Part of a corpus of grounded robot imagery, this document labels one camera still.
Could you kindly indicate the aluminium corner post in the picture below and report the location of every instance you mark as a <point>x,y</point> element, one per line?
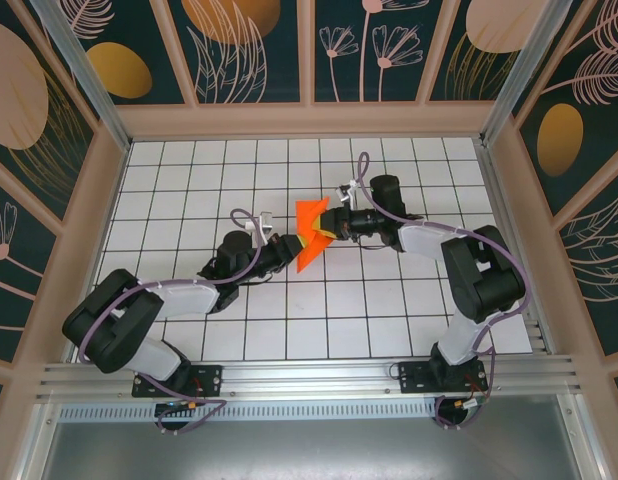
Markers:
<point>89,85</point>
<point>519,70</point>

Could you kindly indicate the aluminium side rail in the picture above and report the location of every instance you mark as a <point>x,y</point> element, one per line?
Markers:
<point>494,175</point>

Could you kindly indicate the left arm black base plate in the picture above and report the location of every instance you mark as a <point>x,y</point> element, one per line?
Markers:
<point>209,380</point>

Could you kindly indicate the grey metal sheet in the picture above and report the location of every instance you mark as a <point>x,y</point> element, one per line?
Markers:
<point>309,450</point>

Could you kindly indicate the yellow power connector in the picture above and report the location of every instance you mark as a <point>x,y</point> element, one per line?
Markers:
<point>460,403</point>
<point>190,404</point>

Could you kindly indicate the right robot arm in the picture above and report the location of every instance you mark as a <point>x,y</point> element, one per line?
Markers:
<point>464,335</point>

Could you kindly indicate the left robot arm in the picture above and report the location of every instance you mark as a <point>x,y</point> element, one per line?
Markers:
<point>186,300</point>

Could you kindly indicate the orange paper sheet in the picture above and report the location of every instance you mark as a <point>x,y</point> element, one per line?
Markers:
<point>306,250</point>

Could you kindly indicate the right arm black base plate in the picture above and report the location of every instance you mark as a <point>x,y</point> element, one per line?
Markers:
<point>414,377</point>

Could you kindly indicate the aluminium mounting rail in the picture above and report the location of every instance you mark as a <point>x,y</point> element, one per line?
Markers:
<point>309,380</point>

